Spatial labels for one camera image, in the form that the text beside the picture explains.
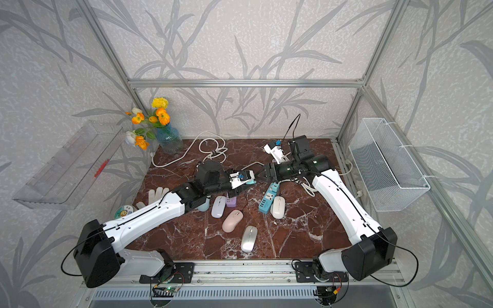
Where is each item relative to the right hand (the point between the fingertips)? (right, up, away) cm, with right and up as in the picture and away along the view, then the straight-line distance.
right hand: (259, 174), depth 71 cm
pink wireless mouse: (-12, -22, +15) cm, 30 cm away
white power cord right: (+24, -8, +27) cm, 37 cm away
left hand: (-4, -2, +3) cm, 5 cm away
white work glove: (-54, -13, +25) cm, 61 cm away
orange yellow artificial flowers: (-42, +23, +8) cm, 48 cm away
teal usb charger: (-2, -2, -4) cm, 5 cm away
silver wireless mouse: (-4, -28, +9) cm, 30 cm away
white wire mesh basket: (+57, -1, +13) cm, 59 cm away
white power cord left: (-20, +10, +38) cm, 44 cm away
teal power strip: (+4, -15, +20) cm, 25 cm away
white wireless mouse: (+9, -17, +18) cm, 26 cm away
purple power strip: (-14, -15, +19) cm, 28 cm away
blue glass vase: (-50, +16, +34) cm, 62 cm away
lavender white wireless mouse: (-20, -18, +20) cm, 33 cm away
